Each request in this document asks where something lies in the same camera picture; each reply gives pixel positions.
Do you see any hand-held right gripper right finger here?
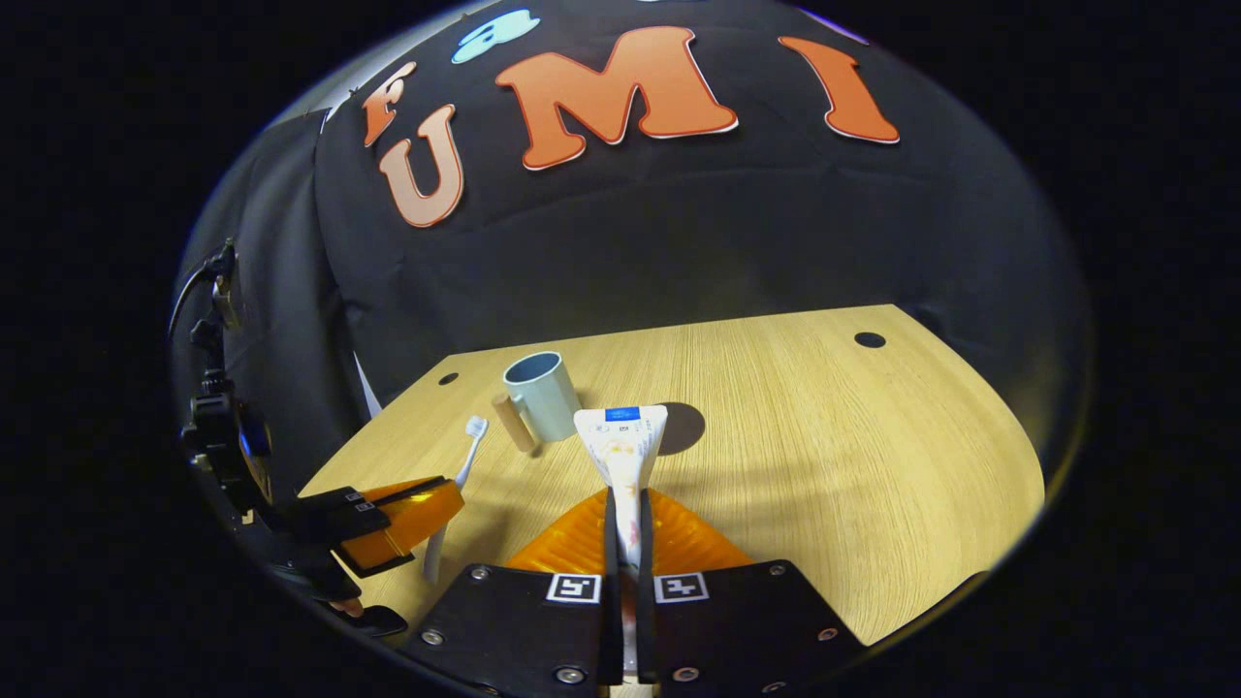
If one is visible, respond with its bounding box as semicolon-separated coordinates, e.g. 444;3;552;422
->
635;490;869;694

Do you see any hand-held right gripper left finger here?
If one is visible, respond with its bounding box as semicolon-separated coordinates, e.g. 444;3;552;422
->
398;490;621;694

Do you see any white toothbrush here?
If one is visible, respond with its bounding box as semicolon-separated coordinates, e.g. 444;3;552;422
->
423;416;489;584

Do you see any pale blue cup wooden handle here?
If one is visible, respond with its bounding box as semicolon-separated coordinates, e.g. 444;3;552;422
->
492;351;583;455

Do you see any dark brown round coaster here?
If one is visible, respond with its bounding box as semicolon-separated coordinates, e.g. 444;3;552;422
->
654;401;707;457

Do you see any white toothpaste tube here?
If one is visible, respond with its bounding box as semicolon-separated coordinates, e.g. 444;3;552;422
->
573;404;670;680

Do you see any black backdrop cloth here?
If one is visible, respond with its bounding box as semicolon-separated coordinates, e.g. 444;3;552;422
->
173;0;1092;466

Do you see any black cable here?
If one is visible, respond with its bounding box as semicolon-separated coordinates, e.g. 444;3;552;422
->
169;247;234;335

